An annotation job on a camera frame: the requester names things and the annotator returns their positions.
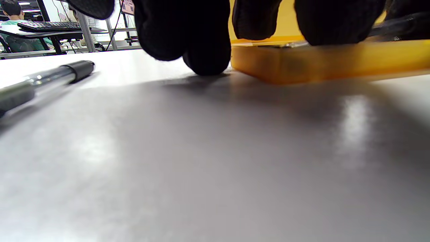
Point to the silver aluminium post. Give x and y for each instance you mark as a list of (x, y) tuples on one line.
[(86, 33)]

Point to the clear black gel pen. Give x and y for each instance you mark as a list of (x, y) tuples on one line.
[(77, 69)]

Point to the person's left hand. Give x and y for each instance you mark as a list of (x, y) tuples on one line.
[(188, 30)]

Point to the orange plastic pen case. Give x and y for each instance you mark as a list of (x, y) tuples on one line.
[(319, 64)]

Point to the black standing desk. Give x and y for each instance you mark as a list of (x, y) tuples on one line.
[(40, 35)]

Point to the black keyboard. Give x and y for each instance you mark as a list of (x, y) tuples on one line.
[(50, 26)]

